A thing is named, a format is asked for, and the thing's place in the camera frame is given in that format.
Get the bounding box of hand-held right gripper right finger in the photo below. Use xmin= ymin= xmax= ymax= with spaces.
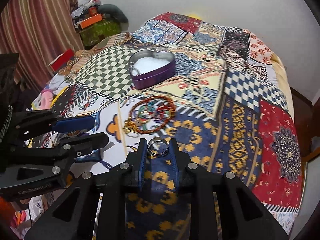
xmin=169 ymin=139 xmax=289 ymax=240

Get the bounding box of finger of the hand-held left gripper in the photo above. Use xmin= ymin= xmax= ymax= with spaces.
xmin=12 ymin=109 xmax=96 ymax=141
xmin=0 ymin=132 xmax=109 ymax=188

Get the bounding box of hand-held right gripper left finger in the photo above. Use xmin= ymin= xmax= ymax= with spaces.
xmin=25 ymin=138 xmax=147 ymax=240

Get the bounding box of wide silver ring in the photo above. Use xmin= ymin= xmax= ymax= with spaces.
xmin=147 ymin=139 xmax=169 ymax=157

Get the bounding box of purple heart-shaped tin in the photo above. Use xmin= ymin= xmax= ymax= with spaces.
xmin=128 ymin=50 xmax=176 ymax=90

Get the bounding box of pink toy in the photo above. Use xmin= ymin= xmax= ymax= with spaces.
xmin=41 ymin=88 xmax=54 ymax=108

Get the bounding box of red box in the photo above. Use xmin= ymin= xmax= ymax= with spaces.
xmin=49 ymin=49 xmax=75 ymax=72

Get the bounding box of patchwork printed blanket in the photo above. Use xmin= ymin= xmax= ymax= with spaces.
xmin=25 ymin=11 xmax=304 ymax=240

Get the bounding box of striped curtain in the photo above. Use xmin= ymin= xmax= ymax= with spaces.
xmin=0 ymin=0 xmax=85 ymax=93

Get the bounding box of green box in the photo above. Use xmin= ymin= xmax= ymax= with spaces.
xmin=79 ymin=20 xmax=122 ymax=48

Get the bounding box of orange box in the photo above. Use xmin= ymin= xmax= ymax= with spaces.
xmin=76 ymin=14 xmax=103 ymax=29

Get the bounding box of grey cushion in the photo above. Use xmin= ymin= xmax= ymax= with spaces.
xmin=99 ymin=4 xmax=129 ymax=24

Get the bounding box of beige bedsheet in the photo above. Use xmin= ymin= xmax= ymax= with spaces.
xmin=270 ymin=52 xmax=296 ymax=120

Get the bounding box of gold chain necklace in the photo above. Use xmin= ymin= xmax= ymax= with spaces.
xmin=122 ymin=119 xmax=142 ymax=137

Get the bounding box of red beaded bracelet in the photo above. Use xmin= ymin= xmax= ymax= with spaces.
xmin=130 ymin=95 xmax=177 ymax=135

